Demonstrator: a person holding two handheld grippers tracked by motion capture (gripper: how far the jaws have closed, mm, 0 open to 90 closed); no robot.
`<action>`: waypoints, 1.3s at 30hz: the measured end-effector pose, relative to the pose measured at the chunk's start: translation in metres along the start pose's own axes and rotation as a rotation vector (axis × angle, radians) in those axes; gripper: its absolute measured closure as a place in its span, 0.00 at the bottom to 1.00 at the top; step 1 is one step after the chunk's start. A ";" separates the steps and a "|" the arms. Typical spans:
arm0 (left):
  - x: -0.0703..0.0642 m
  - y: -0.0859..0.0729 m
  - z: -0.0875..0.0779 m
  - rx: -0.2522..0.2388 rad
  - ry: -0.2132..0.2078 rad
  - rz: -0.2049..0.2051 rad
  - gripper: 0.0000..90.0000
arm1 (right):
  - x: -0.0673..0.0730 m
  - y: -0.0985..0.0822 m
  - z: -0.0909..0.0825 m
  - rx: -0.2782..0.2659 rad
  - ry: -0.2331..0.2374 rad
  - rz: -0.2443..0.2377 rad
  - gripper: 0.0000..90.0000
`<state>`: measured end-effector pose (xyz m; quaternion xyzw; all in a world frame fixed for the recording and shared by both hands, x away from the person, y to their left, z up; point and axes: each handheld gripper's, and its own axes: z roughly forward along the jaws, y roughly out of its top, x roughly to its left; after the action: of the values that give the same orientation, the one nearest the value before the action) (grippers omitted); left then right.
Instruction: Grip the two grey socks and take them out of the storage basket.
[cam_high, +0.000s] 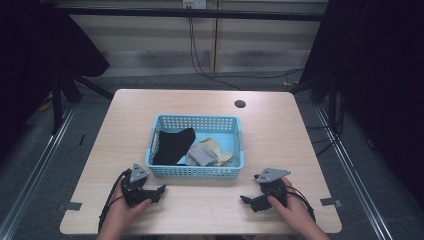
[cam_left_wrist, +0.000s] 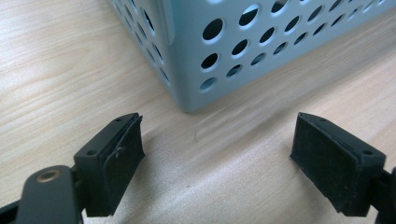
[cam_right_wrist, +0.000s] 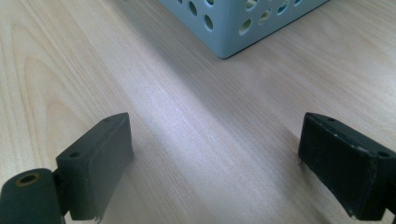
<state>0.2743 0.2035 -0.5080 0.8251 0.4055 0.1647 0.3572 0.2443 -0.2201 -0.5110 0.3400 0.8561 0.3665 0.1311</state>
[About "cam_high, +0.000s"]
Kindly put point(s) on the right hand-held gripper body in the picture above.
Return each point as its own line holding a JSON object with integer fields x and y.
{"x": 272, "y": 175}

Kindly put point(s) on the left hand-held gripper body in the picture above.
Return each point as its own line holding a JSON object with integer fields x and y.
{"x": 138, "y": 173}

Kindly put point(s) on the person's right hand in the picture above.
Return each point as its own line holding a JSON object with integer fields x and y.
{"x": 290, "y": 210}

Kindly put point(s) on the person's left hand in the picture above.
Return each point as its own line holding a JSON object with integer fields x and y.
{"x": 124, "y": 210}

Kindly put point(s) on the black sock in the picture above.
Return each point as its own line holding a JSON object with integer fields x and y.
{"x": 173, "y": 146}

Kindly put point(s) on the light blue plastic basket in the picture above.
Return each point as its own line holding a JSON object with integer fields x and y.
{"x": 230, "y": 146}

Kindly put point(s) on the grey sock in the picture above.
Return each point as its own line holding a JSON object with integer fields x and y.
{"x": 201, "y": 155}

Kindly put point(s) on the grey tape strip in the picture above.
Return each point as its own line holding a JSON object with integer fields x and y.
{"x": 74, "y": 206}
{"x": 330, "y": 202}

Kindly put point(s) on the pale yellow sock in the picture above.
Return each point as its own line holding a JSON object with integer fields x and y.
{"x": 213, "y": 143}

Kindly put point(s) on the black metal stand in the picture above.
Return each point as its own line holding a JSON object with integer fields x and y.
{"x": 57, "y": 103}
{"x": 332, "y": 100}

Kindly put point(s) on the large black curtain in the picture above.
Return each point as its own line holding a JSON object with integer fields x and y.
{"x": 36, "y": 60}
{"x": 383, "y": 83}

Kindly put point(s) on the black horizontal metal bar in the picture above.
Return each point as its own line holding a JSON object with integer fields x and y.
{"x": 166, "y": 13}

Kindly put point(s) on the metal floor rail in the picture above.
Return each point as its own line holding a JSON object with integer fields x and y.
{"x": 30, "y": 186}
{"x": 353, "y": 173}

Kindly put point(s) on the white wall power outlet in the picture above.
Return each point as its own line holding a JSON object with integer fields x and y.
{"x": 195, "y": 3}

